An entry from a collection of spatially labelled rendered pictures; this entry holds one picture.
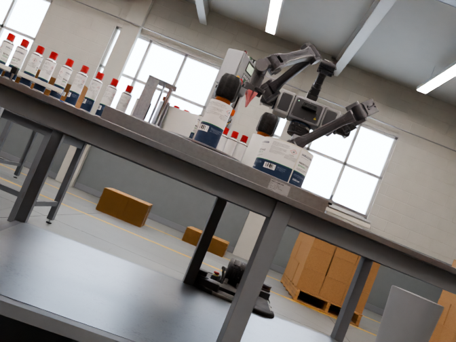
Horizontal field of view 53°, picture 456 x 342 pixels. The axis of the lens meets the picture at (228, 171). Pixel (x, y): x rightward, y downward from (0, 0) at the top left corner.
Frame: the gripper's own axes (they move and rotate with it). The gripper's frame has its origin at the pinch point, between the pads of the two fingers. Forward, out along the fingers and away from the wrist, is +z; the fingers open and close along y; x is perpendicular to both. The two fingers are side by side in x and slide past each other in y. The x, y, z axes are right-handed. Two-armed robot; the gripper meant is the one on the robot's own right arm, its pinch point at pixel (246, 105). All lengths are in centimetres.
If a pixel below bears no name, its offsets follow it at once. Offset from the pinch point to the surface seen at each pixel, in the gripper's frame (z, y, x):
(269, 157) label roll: 25, 8, -45
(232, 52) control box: -27.1, -13.7, 21.3
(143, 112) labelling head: 21.4, -41.6, 4.7
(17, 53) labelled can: 17, -105, 18
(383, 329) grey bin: 92, 212, 168
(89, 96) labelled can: 23, -68, 18
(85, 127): 41, -52, -60
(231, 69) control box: -18.3, -11.2, 19.7
